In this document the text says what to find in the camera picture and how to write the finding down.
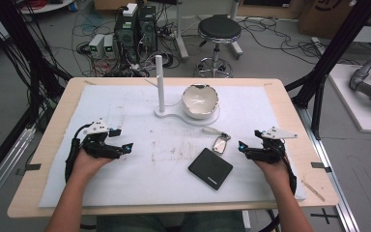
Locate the black round stool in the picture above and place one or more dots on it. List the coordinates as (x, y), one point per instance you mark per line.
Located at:
(219, 28)

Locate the light wooden table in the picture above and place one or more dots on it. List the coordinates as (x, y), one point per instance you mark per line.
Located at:
(302, 106)

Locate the black wallet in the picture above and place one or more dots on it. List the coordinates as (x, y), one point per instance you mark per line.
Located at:
(210, 168)

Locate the black tape cross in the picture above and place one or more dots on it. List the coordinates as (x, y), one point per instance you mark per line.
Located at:
(324, 216)

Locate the silver key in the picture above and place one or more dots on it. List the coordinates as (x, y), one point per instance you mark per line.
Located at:
(220, 144)

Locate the thin wooden stick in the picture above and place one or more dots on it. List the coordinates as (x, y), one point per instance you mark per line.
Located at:
(313, 190)

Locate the black tape strip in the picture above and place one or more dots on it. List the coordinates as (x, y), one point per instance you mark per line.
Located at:
(320, 166)
(29, 168)

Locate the black computer tower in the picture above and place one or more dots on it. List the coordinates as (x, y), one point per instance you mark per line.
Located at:
(127, 37)
(148, 27)

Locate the white stand with post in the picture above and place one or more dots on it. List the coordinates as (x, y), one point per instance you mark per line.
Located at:
(160, 83)

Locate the white foam mat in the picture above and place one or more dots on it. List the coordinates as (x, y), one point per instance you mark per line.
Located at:
(135, 180)

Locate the aluminium rail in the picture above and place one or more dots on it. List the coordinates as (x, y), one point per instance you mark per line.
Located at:
(331, 180)
(6, 170)

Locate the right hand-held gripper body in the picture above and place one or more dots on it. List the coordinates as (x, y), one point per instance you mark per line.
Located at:
(270, 149)

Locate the person's jeans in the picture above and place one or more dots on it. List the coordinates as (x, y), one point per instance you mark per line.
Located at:
(206, 223)

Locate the white eggshell-shaped bowl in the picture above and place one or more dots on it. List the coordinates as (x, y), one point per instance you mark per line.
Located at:
(200, 101)

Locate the clear key tag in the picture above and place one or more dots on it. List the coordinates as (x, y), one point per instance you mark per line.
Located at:
(212, 130)

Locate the white floor board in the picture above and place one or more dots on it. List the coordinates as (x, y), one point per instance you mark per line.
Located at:
(351, 106)

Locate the person's left hand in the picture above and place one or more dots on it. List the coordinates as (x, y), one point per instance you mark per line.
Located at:
(88, 164)

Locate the person's right hand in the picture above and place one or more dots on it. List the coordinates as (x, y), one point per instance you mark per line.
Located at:
(273, 172)

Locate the cardboard box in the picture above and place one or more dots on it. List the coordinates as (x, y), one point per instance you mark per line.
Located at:
(325, 16)

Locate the small white box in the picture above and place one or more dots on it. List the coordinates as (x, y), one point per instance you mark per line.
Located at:
(109, 46)
(96, 45)

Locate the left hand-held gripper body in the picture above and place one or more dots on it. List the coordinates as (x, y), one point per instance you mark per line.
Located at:
(96, 144)

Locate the white power strip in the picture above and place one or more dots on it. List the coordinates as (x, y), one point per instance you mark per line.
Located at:
(130, 9)

